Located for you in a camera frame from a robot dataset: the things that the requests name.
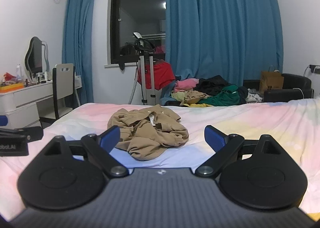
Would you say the pink garment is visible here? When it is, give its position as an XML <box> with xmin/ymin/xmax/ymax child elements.
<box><xmin>174</xmin><ymin>79</ymin><xmax>200</xmax><ymax>92</ymax></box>

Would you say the narrow blue curtain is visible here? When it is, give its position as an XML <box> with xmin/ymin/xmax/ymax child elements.
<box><xmin>62</xmin><ymin>0</ymin><xmax>99</xmax><ymax>106</ymax></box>

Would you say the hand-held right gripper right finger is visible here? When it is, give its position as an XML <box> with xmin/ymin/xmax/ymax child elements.
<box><xmin>195</xmin><ymin>125</ymin><xmax>283</xmax><ymax>178</ymax></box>

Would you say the wavy-framed mirror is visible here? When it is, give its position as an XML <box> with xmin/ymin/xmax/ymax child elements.
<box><xmin>24</xmin><ymin>36</ymin><xmax>50</xmax><ymax>79</ymax></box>

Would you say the garment steamer stand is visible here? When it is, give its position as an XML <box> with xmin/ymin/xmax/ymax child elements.
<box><xmin>129</xmin><ymin>32</ymin><xmax>163</xmax><ymax>105</ymax></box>

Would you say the tan printed t-shirt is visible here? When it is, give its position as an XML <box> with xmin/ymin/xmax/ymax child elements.
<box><xmin>107</xmin><ymin>104</ymin><xmax>189</xmax><ymax>161</ymax></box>

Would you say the white patterned cloth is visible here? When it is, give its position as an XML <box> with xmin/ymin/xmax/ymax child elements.
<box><xmin>246</xmin><ymin>89</ymin><xmax>264</xmax><ymax>103</ymax></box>

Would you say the brown paper bag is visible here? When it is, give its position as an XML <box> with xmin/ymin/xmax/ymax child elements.
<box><xmin>259</xmin><ymin>66</ymin><xmax>285</xmax><ymax>95</ymax></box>

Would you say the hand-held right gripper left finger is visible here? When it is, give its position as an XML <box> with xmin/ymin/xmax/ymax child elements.
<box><xmin>44</xmin><ymin>126</ymin><xmax>129</xmax><ymax>178</ymax></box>

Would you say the white-backed chair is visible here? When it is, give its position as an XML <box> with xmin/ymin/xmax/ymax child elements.
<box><xmin>39</xmin><ymin>63</ymin><xmax>80</xmax><ymax>125</ymax></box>

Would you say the red garment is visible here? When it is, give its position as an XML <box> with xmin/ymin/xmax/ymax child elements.
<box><xmin>137</xmin><ymin>61</ymin><xmax>176</xmax><ymax>91</ymax></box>

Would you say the white desk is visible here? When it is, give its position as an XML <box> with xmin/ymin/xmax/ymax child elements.
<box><xmin>0</xmin><ymin>79</ymin><xmax>82</xmax><ymax>130</ymax></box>

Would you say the dark window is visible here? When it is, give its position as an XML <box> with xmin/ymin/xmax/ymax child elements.
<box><xmin>110</xmin><ymin>0</ymin><xmax>167</xmax><ymax>66</ymax></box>

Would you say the black sofa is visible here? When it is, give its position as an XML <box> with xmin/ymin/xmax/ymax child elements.
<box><xmin>244</xmin><ymin>73</ymin><xmax>314</xmax><ymax>103</ymax></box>

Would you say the wide blue curtain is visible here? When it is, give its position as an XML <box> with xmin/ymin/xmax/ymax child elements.
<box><xmin>164</xmin><ymin>0</ymin><xmax>285</xmax><ymax>86</ymax></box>

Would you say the pale green garment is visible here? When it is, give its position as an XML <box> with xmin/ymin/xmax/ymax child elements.
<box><xmin>171</xmin><ymin>92</ymin><xmax>187</xmax><ymax>102</ymax></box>

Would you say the beige garment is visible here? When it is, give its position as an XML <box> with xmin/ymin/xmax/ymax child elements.
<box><xmin>185</xmin><ymin>90</ymin><xmax>212</xmax><ymax>104</ymax></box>

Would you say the pastel bed sheet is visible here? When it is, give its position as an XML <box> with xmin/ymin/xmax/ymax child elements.
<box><xmin>0</xmin><ymin>98</ymin><xmax>320</xmax><ymax>223</ymax></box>

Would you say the orange box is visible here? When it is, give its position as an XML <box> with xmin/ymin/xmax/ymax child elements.
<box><xmin>0</xmin><ymin>83</ymin><xmax>25</xmax><ymax>93</ymax></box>

